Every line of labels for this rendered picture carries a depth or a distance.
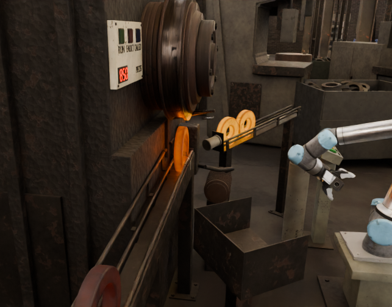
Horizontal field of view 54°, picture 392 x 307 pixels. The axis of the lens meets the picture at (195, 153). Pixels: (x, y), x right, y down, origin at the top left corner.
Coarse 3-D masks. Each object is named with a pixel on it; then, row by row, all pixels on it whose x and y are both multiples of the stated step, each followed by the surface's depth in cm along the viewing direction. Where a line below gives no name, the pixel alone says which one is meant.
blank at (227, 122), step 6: (222, 120) 199; (228, 120) 199; (234, 120) 203; (222, 126) 197; (228, 126) 200; (234, 126) 204; (222, 132) 198; (234, 132) 206; (228, 138) 203; (234, 138) 207
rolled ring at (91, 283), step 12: (96, 276) 71; (108, 276) 74; (84, 288) 69; (96, 288) 69; (108, 288) 79; (120, 288) 82; (84, 300) 67; (96, 300) 68; (108, 300) 80; (120, 300) 83
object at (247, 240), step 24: (216, 216) 117; (240, 216) 121; (216, 240) 102; (240, 240) 118; (288, 240) 96; (216, 264) 104; (240, 264) 93; (264, 264) 95; (288, 264) 99; (240, 288) 94; (264, 288) 97
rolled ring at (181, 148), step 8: (184, 128) 153; (176, 136) 149; (184, 136) 151; (176, 144) 148; (184, 144) 163; (176, 152) 148; (184, 152) 163; (176, 160) 149; (184, 160) 161; (176, 168) 152
